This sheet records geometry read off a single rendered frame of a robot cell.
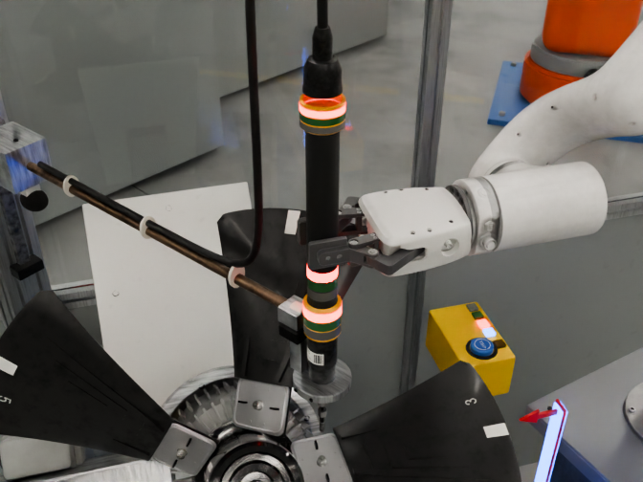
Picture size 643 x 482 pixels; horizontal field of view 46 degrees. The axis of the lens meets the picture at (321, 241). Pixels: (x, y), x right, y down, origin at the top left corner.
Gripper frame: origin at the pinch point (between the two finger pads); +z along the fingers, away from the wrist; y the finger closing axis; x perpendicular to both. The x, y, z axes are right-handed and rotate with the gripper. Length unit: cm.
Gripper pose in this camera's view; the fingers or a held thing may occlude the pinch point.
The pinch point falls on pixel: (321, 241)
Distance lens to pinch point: 79.6
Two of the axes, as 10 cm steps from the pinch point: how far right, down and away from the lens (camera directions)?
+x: -0.1, -8.2, -5.7
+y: -2.7, -5.5, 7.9
